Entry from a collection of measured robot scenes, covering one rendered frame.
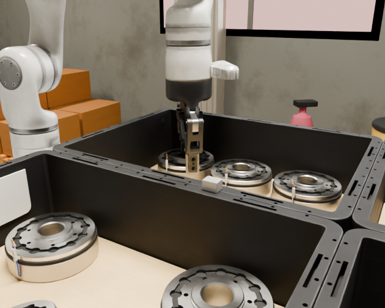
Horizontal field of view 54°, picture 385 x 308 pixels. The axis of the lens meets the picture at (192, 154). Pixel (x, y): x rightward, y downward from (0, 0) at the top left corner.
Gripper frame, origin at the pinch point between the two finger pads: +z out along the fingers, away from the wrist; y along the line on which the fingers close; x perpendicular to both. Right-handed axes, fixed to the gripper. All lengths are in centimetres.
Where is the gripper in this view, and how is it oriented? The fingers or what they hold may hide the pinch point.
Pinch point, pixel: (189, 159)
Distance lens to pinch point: 66.1
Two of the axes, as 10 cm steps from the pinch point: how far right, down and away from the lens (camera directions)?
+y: 1.5, 3.3, -9.3
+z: 0.1, 9.4, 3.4
